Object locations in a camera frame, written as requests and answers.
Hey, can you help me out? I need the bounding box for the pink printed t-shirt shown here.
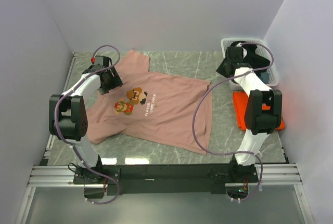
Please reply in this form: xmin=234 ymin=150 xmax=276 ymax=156
xmin=87 ymin=50 xmax=213 ymax=155

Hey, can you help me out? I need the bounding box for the blue garment in basket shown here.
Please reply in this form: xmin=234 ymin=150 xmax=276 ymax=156
xmin=259 ymin=71 xmax=270 ymax=84

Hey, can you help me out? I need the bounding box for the white plastic laundry basket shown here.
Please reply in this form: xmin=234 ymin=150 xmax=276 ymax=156
xmin=221 ymin=37 xmax=279 ymax=91

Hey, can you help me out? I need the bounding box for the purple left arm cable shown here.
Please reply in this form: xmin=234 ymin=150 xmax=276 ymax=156
xmin=53 ymin=44 xmax=122 ymax=205

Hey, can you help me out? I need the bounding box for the black t-shirt in basket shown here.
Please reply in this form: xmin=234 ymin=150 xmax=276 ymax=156
xmin=230 ymin=42 xmax=270 ymax=72

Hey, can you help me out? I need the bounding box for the black robot mounting base bar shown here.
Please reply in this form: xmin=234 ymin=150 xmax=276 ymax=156
xmin=73 ymin=163 xmax=259 ymax=195

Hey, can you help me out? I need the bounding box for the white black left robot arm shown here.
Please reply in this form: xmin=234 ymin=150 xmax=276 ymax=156
xmin=49 ymin=56 xmax=122 ymax=183

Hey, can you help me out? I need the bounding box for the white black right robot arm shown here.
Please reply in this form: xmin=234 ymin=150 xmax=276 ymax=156
xmin=216 ymin=42 xmax=283 ymax=182

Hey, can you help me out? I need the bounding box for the aluminium frame rail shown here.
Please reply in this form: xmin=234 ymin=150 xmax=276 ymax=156
xmin=28 ymin=164 xmax=302 ymax=187

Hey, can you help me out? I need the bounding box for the folded orange t-shirt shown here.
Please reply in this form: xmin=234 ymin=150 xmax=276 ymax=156
xmin=233 ymin=90 xmax=285 ymax=131

